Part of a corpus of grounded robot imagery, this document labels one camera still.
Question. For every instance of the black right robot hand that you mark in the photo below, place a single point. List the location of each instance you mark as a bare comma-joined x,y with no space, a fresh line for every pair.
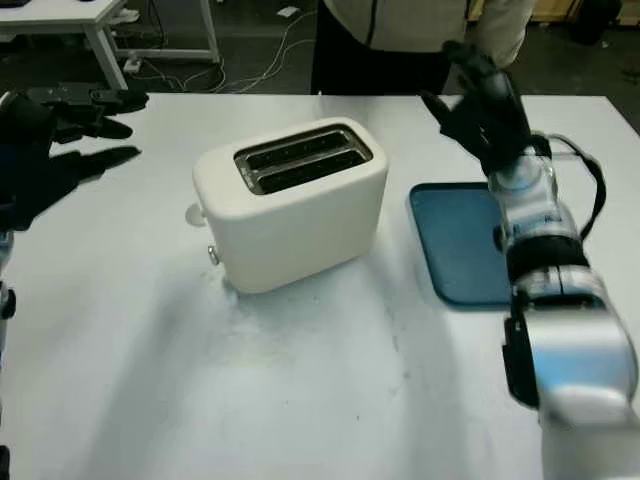
490,120

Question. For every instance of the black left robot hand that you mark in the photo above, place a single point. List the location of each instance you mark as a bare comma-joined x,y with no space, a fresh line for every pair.
35,165

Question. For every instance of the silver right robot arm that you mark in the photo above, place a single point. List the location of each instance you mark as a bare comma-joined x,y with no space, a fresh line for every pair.
575,350

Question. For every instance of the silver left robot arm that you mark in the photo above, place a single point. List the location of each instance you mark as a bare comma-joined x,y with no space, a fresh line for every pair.
4,310

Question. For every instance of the person in white jacket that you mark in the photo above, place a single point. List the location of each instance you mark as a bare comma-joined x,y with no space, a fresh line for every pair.
390,30

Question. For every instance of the cream white two-slot toaster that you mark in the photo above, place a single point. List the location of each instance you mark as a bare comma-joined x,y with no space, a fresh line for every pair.
300,230

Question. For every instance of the blue plastic tray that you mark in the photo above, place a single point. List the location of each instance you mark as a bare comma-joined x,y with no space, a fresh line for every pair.
460,240

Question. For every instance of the wooden crate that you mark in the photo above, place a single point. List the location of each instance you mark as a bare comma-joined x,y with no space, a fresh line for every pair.
550,9

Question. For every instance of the white power strip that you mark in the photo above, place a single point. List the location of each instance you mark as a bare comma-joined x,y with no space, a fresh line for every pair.
132,64

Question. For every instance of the black bag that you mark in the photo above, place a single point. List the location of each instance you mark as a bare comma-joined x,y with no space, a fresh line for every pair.
592,20

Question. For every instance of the white desk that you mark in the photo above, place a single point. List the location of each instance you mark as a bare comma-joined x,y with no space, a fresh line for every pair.
50,12

